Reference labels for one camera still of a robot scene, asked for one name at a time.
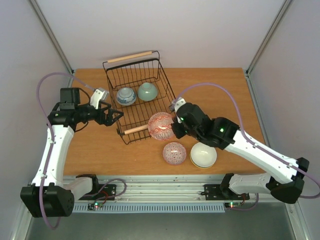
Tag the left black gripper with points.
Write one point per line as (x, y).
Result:
(102, 121)

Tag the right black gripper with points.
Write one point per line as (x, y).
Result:
(178, 129)

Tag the red patterned bowl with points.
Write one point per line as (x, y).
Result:
(160, 126)

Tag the blue floral bowl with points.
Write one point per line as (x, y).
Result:
(126, 96)

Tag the celadon green bowl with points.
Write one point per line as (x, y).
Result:
(147, 92)

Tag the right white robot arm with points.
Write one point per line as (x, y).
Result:
(282, 177)

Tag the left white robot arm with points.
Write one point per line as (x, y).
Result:
(47, 196)

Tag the pink patterned bowl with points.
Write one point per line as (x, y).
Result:
(174, 153)

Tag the white yellow bowl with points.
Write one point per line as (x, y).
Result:
(203, 156)

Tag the right controller board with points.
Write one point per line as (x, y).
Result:
(232, 204)

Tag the controller board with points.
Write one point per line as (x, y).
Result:
(94, 206)
(232, 204)

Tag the left controller board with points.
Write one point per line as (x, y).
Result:
(94, 206)

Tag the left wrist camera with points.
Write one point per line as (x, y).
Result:
(99, 94)

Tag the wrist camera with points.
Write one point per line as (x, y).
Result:
(99, 94)
(176, 104)

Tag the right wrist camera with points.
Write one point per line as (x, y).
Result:
(176, 104)

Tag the black wire dish rack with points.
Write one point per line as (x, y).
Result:
(131, 72)

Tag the aluminium rail frame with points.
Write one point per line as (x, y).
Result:
(157, 187)

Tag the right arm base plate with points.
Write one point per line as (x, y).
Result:
(215, 192)

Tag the grey slotted cable duct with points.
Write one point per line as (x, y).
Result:
(141, 208)

